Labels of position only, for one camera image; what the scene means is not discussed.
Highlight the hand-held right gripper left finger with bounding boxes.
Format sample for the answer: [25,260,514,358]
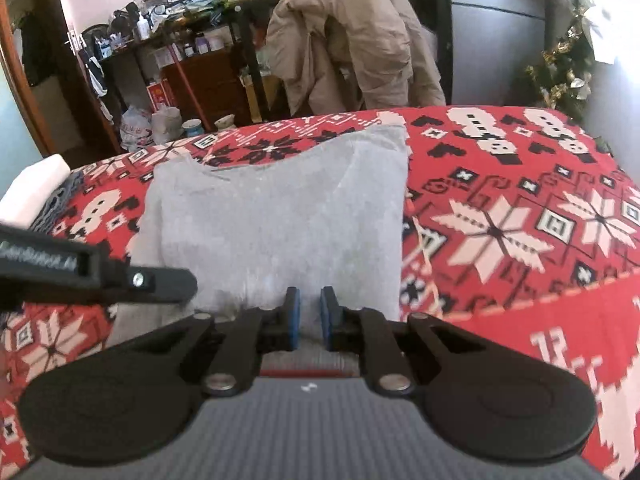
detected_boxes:
[109,286,302,396]

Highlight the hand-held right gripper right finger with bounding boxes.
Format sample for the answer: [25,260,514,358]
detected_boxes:
[320,285,502,396]

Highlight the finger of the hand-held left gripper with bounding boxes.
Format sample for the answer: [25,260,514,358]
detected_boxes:
[102,265,198,306]

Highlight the grey sweater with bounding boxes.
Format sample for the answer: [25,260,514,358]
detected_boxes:
[107,124,410,376]

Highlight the folded blue jeans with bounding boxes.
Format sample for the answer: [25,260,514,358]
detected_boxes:
[30,170,86,236]

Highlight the white folded cloth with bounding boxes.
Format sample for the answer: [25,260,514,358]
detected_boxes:
[0,154,71,231]

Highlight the white plastic bag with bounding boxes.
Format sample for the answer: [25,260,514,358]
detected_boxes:
[120,105,153,150]

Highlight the red cardboard box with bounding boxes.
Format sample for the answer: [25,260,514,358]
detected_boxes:
[146,80,176,116]

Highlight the wooden drawer cabinet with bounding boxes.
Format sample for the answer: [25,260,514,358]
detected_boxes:
[162,50,251,131]

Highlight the red patterned blanket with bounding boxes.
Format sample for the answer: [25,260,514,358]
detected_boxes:
[0,105,640,480]

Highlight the wooden wardrobe with glass doors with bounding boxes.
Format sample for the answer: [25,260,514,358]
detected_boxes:
[0,0,121,161]

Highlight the cluttered black metal shelf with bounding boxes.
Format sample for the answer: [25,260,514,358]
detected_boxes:
[80,0,281,121]

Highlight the beige jacket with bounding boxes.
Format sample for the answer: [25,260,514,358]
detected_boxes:
[265,0,446,116]

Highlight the grey refrigerator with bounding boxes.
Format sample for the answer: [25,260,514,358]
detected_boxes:
[447,0,551,108]

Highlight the decorated Christmas tree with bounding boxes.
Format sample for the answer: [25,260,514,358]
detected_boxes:
[525,0,601,121]

